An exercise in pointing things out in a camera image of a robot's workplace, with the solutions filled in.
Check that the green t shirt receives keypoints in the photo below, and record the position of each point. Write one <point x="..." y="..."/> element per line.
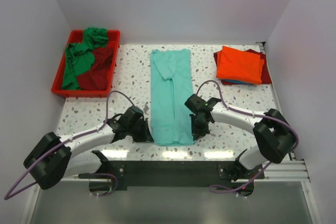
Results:
<point x="79" y="57"/>

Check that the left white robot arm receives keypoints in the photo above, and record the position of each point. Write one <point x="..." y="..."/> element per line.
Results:
<point x="54" y="157"/>

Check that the orange folded t shirt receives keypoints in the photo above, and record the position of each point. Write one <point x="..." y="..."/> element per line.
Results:
<point x="233" y="64"/>

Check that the aluminium rail frame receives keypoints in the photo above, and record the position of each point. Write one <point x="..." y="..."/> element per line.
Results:
<point x="132" y="76"/>

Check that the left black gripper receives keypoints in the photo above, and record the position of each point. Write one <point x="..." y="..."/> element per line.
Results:
<point x="146" y="136"/>

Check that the dark red t shirt in bin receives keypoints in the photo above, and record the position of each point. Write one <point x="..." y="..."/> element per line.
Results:
<point x="96" y="78"/>

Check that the dark red folded t shirt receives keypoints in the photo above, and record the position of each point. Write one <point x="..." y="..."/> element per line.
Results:
<point x="266" y="79"/>

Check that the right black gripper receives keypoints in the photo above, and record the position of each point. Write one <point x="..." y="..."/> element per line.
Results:
<point x="197" y="133"/>

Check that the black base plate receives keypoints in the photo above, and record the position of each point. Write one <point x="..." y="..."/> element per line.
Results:
<point x="218" y="175"/>

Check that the blue folded t shirt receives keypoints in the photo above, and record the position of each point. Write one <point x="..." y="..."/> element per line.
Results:
<point x="234" y="81"/>

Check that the red plastic bin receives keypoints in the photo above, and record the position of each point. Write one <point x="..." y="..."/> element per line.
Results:
<point x="76" y="36"/>

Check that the teal t shirt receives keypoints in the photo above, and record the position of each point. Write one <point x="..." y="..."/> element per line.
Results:
<point x="171" y="86"/>

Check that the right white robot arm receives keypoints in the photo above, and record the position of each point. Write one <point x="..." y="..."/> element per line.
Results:
<point x="275" y="138"/>

